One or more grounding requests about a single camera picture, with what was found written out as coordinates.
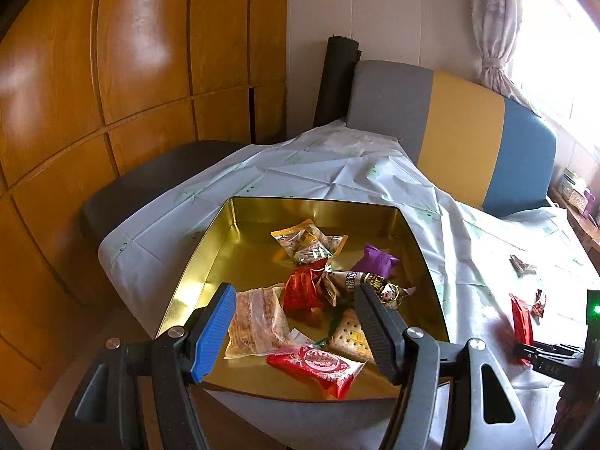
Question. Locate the gold tin box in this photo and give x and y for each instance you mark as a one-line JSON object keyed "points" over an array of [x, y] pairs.
{"points": [[220, 262]]}

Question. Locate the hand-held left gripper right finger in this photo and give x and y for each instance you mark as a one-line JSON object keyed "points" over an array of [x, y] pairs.
{"points": [[375, 333]]}

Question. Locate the red snack packet white label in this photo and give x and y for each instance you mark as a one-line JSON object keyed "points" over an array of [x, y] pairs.
{"points": [[318, 365]]}

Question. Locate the orange snack packet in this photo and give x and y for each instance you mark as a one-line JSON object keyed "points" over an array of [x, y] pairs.
{"points": [[304, 239]]}

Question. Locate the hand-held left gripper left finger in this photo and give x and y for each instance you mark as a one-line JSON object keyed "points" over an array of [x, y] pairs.
{"points": [[211, 333]]}

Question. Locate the small brown wrapper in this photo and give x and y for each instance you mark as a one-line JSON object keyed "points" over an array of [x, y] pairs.
{"points": [[522, 266]]}

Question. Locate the dark grey chair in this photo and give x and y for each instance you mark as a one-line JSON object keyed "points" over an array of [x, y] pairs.
{"points": [[154, 178]]}

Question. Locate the purple snack packet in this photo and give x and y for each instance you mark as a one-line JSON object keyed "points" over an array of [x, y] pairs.
{"points": [[372, 260]]}

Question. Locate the wooden side table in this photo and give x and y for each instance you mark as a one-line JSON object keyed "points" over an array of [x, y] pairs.
{"points": [[586, 229]]}

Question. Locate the grey yellow blue sofa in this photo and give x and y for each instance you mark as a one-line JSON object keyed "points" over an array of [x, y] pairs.
{"points": [[464, 122]]}

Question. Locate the cream curtain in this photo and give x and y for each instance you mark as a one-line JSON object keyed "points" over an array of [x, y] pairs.
{"points": [[492, 9]]}

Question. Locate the white tablecloth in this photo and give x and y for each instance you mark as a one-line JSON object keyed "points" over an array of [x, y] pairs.
{"points": [[328, 164]]}

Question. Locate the brown black snack packet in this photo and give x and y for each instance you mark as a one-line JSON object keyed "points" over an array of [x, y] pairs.
{"points": [[344, 281]]}

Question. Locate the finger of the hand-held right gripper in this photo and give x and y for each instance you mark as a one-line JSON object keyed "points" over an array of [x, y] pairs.
{"points": [[558, 365], [548, 349]]}

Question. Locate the small dark red wrapper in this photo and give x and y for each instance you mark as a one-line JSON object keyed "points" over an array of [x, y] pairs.
{"points": [[539, 304]]}

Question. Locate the clear packet of brown biscuits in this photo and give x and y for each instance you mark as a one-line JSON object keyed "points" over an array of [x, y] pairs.
{"points": [[255, 323]]}

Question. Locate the black rolled mat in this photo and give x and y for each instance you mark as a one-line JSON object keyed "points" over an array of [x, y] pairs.
{"points": [[335, 79]]}

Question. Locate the crinkled red snack packet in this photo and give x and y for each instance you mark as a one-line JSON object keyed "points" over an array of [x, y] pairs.
{"points": [[302, 290]]}

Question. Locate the window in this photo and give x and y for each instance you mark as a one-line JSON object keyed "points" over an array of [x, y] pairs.
{"points": [[562, 33]]}

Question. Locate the yellow green cracker packet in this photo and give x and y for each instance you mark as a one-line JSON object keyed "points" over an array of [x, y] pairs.
{"points": [[344, 335]]}

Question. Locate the long red snack packet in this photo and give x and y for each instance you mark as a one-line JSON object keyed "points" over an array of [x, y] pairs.
{"points": [[521, 323]]}

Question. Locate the boxes on side shelf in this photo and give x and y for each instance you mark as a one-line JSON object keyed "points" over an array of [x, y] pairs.
{"points": [[574, 187]]}

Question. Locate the wooden wardrobe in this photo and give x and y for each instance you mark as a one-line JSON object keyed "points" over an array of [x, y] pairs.
{"points": [[93, 56]]}

